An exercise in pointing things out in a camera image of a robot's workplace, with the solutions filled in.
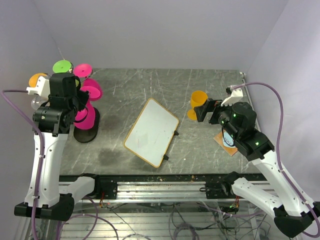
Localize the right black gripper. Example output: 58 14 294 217
194 97 240 141

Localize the orange wine glass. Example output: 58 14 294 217
187 90 208 121
28 72 48 88

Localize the pink wine glass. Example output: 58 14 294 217
72 63 100 89
74 85 103 130

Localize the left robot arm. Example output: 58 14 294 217
14 72 102 222

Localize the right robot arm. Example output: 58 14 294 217
194 98 320 238

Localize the green wine glass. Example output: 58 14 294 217
52 59 74 74

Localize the black wine glass rack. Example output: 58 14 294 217
61 56 103 144

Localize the clear wine glass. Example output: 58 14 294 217
31 96 46 110

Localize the orange wine glass on rack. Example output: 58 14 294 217
28 72 48 88

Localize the orange framed whiteboard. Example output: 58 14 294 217
123 98 179 168

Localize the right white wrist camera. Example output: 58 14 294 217
221 85 244 107

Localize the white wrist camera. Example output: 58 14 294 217
26 76 50 99
221 85 244 107

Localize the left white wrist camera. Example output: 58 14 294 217
26 76 50 99

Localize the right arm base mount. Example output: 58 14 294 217
199 171 242 199

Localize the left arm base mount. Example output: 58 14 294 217
80 173 118 200

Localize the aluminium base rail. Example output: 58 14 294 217
58 181 276 204

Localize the cable bundle under table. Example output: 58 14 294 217
79 199 271 240

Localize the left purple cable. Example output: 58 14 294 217
1 89 45 240

